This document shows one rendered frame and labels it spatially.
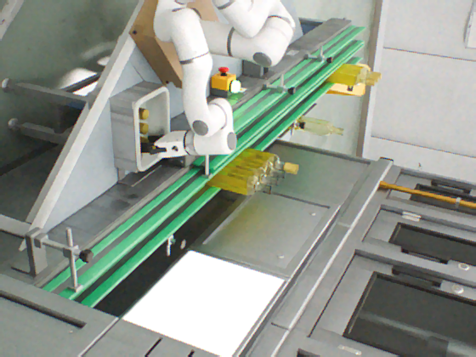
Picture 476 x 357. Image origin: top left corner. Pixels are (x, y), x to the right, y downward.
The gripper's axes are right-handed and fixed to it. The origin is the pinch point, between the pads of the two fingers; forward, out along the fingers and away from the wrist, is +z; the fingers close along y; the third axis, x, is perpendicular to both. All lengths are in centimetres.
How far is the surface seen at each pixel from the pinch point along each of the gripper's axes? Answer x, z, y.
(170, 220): -23.2, -3.8, -4.9
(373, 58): -131, 114, 607
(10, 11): 43, 54, 15
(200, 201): -23.7, -6.2, 9.2
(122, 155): -0.7, 4.9, -7.1
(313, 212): -41, -33, 35
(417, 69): -151, 62, 608
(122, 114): 12.0, 0.5, -6.9
